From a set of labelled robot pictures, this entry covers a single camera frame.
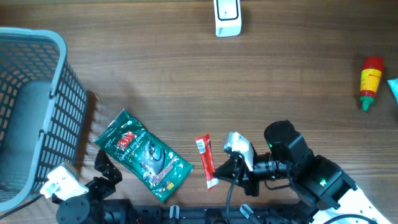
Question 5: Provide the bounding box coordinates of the red stick sachet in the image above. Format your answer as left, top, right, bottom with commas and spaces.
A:
195, 134, 219, 190

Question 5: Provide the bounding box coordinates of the green 3M wipes pouch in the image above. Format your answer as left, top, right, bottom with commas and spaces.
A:
95, 110, 194, 202

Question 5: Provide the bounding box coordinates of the sriracha bottle with green cap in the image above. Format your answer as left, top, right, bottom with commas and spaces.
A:
359, 57, 384, 111

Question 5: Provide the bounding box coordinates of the teal wet wipes packet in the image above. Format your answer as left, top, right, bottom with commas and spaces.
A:
387, 78, 398, 103

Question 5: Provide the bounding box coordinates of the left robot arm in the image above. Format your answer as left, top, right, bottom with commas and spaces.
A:
56, 149, 135, 224

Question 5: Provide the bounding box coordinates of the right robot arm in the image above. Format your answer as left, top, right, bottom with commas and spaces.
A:
213, 120, 389, 223

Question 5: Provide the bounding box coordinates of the white barcode scanner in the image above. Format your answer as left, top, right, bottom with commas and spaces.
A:
213, 0, 242, 37

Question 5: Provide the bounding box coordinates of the grey plastic shopping basket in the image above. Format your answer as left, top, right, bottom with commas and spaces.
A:
1, 27, 88, 211

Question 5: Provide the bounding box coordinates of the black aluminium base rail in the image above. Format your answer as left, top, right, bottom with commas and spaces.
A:
90, 199, 318, 224

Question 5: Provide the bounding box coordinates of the black left camera cable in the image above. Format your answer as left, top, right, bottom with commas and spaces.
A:
0, 194, 44, 220

